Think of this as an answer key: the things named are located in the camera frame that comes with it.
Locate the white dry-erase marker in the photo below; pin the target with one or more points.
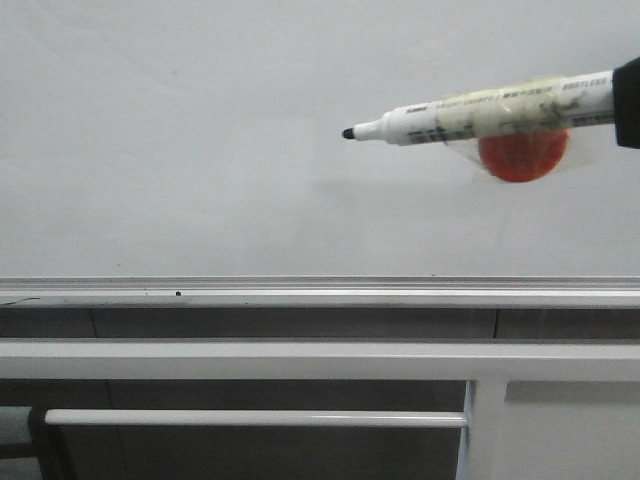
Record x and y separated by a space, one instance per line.
547 104

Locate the black end cap on rail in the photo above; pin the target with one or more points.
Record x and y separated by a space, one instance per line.
43 442

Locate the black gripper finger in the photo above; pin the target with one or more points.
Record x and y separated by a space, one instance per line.
626 100

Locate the whiteboard with aluminium frame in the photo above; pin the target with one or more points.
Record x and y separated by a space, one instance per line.
190 153

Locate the red round magnet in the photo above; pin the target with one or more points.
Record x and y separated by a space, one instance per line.
521 158

